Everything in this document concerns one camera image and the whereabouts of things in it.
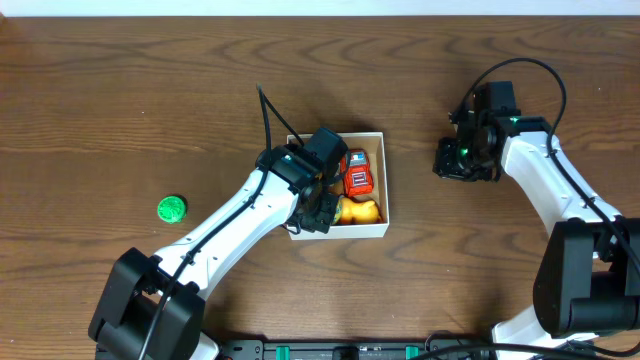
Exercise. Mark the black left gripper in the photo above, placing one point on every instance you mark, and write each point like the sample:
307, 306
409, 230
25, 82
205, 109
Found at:
320, 212

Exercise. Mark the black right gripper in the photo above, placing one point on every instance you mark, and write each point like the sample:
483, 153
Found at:
444, 164

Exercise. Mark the orange duck toy blue cap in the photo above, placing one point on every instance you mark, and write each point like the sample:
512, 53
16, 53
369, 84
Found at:
350, 212

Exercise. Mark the red toy truck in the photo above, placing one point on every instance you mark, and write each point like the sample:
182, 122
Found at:
356, 173

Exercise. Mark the white cardboard box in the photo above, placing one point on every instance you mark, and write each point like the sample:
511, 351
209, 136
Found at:
373, 144

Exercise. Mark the green round toy disc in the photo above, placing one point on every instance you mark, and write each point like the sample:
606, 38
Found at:
172, 209

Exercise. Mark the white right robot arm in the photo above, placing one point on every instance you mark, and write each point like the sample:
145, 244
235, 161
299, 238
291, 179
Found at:
587, 285

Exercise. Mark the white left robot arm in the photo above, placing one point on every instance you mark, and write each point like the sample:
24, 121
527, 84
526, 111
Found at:
152, 307

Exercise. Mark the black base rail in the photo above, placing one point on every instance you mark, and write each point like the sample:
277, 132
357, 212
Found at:
254, 349

